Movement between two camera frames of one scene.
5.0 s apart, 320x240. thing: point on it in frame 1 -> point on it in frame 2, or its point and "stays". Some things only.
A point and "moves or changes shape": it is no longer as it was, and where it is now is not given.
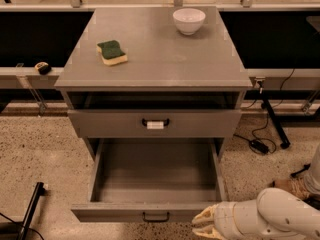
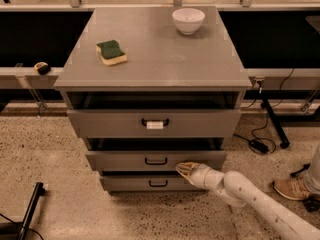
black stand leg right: (282, 138) stays
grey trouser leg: (312, 179) stays
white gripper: (222, 220) -> (202, 176)
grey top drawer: (155, 123) stays
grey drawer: (151, 180) moves or changes shape
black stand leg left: (37, 193) stays
